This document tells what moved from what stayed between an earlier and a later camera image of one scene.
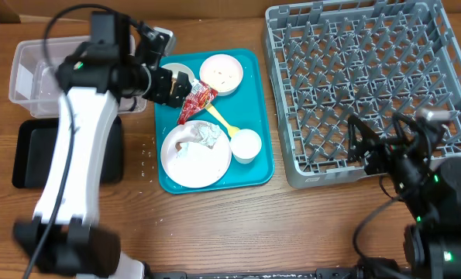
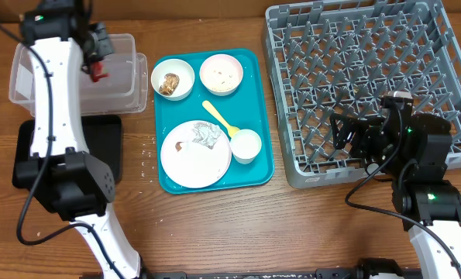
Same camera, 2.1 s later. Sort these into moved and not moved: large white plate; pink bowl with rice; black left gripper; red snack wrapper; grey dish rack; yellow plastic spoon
Moved: red snack wrapper; black left gripper
Not moved: pink bowl with rice; grey dish rack; yellow plastic spoon; large white plate
